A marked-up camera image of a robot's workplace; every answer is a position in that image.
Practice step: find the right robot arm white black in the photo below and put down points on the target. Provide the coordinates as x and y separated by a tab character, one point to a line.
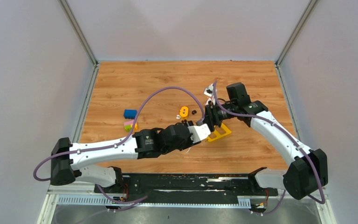
307	170

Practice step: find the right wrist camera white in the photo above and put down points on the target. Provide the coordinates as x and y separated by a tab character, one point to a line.
210	91

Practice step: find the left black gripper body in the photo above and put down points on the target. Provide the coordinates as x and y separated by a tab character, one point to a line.
187	143

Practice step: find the yellow traffic light block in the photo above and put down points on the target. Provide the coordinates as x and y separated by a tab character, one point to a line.
184	112

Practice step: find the pink green orange brick stack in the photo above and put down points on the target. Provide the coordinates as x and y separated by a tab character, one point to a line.
129	124

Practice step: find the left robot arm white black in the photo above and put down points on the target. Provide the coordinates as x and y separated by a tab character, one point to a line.
76	161

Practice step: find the pink picture card block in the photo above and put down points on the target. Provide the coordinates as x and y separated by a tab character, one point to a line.
209	102

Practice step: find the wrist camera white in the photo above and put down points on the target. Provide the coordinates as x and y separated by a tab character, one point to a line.
210	91
199	133

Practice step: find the yellow triangular toy frame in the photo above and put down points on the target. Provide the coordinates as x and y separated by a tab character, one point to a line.
219	132

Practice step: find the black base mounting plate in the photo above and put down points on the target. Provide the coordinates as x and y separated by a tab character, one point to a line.
189	189

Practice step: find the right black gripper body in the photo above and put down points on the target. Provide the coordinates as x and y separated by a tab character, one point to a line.
217	113

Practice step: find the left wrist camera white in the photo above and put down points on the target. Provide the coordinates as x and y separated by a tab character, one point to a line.
199	133

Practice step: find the blue toy brick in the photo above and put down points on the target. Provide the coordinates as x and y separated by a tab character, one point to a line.
130	113

